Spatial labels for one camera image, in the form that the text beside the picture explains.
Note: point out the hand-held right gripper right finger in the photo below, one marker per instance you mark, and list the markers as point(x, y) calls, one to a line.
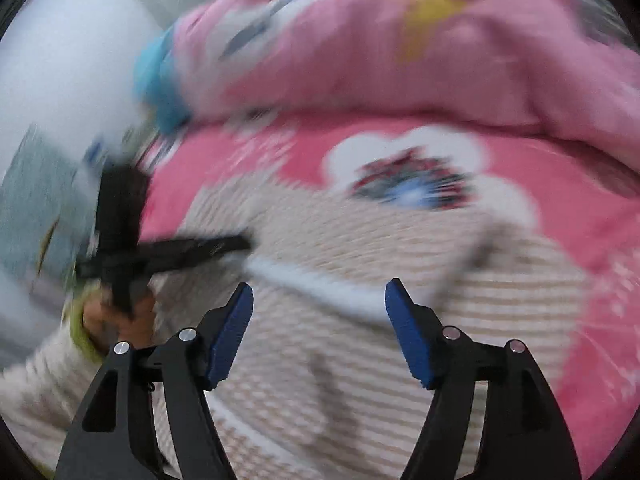
point(412, 335)

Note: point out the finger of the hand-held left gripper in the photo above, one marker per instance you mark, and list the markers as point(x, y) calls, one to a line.
point(200, 249)

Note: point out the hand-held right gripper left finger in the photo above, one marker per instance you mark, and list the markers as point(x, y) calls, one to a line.
point(227, 340)

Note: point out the beige white houndstooth sweater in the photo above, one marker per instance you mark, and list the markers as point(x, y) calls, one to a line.
point(350, 360)

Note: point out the person's left forearm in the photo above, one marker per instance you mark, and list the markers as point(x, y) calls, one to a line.
point(40, 390)

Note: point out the person's left hand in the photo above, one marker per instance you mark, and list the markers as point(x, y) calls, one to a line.
point(135, 327)

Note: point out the pale teal cloth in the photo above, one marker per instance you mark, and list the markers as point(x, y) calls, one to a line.
point(30, 210)

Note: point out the pink floral bed sheet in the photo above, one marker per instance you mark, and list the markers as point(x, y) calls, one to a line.
point(575, 200)

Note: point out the pink and blue printed duvet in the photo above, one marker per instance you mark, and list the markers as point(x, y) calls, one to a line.
point(350, 60)

